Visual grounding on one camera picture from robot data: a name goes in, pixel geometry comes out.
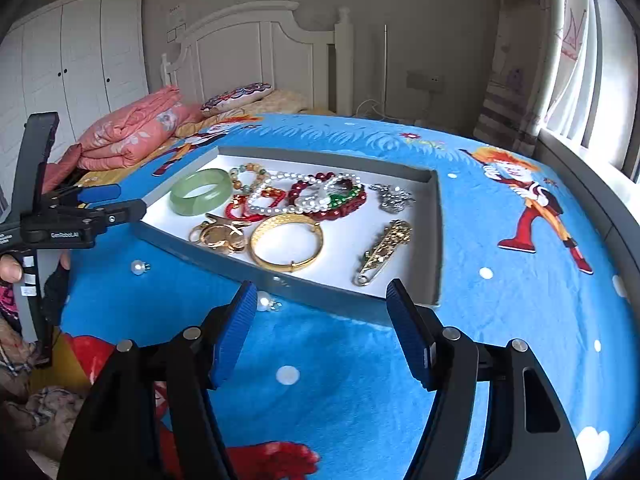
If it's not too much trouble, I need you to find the floral padded garment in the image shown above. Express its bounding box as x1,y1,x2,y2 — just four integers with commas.
0,386,90,468

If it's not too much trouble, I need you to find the white bed headboard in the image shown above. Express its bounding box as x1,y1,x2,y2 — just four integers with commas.
160,2,355,117

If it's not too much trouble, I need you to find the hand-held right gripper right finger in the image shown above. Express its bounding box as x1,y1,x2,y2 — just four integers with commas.
385,278,587,480

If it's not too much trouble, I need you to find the silver rhinestone brooch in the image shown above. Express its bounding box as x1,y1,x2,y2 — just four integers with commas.
368,182,417,214

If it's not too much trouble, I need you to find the gold bangle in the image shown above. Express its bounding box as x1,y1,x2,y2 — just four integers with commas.
248,212,325,274

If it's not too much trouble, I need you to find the patterned curtain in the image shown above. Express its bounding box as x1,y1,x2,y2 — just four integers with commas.
472,0,598,147

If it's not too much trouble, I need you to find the gold flower brooch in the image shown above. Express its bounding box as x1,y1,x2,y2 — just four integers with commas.
188,213,249,257

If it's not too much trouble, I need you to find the beige pillow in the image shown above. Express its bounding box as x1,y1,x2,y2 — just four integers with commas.
259,88,312,114

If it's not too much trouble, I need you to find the white cable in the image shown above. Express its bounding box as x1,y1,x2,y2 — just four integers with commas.
354,99,402,122

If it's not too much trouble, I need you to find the yellow bedsheet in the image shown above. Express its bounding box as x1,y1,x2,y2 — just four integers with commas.
27,167,132,398

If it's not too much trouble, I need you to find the embroidered pillow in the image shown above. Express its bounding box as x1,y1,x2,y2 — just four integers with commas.
200,81,274,114

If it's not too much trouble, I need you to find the green jade bangle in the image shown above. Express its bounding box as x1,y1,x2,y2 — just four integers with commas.
168,168,234,217

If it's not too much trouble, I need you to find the red string bracelet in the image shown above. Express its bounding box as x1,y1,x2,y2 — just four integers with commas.
224,194,268,224

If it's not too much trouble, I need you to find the blue cartoon printed blanket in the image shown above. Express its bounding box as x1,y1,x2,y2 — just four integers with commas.
64,111,637,480

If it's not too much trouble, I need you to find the white wardrobe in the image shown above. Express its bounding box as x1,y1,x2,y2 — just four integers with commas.
0,0,149,198

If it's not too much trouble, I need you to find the green bead bracelet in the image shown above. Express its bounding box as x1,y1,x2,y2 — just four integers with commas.
325,180,368,211

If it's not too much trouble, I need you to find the grey cardboard tray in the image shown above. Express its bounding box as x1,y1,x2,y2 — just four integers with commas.
131,146,445,330

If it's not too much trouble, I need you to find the gold safety pin brooch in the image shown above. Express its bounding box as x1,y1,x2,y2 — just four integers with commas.
353,218,414,289

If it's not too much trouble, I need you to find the person's left hand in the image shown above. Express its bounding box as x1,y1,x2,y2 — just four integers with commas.
0,251,72,328

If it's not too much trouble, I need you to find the multicolour stone bead bracelet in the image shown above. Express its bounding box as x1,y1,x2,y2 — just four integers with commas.
229,161,275,197

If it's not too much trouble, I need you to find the large pearl bracelet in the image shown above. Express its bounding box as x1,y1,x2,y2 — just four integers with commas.
294,174,362,215

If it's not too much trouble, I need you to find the reddish brown cloth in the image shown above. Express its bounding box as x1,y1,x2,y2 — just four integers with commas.
54,143,85,183

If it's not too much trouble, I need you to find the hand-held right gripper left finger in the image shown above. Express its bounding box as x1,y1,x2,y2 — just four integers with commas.
57,280,258,480

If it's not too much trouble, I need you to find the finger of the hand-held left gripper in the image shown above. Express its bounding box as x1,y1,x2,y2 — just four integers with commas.
92,198,149,234
49,183,122,208

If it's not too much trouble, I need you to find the red bead bracelet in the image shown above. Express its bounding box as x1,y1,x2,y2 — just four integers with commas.
286,172,369,222

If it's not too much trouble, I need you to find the white pole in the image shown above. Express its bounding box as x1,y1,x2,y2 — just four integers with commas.
382,23,390,122

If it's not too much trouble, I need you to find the wall socket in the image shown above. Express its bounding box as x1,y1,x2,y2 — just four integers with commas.
405,70,446,94

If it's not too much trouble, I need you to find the pink floral quilt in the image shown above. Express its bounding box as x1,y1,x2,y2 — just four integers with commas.
76,85,205,173

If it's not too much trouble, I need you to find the grey window ledge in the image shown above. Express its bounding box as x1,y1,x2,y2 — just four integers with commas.
534,129,640,306

